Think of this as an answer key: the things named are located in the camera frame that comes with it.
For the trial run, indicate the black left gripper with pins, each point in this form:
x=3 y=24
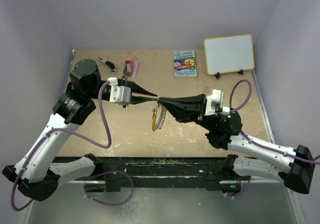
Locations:
x=135 y=88

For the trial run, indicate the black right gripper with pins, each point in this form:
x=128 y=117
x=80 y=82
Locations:
x=178 y=105

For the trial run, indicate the metal keyring organizer with rings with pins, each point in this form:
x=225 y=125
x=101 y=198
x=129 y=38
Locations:
x=158 y=117

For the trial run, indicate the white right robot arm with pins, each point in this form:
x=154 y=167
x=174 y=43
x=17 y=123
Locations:
x=294 y=167

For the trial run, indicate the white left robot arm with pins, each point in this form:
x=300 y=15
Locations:
x=34 y=175

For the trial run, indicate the pink capped bottle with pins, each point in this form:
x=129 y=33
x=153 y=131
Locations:
x=128 y=66

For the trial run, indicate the pink highlighter marker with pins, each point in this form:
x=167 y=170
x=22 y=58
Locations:
x=135 y=69

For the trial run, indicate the grey black stapler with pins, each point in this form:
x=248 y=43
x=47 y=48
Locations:
x=108 y=64

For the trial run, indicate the treehouse paperback book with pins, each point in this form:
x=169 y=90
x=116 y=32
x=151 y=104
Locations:
x=185 y=64

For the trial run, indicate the yellow framed whiteboard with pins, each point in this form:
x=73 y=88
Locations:
x=229 y=54

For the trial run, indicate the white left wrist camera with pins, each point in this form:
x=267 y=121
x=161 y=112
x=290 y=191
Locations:
x=115 y=91

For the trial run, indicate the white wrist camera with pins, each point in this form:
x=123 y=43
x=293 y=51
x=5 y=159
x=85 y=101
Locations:
x=115 y=91
x=214 y=104

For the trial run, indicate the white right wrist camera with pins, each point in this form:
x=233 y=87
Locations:
x=214 y=104

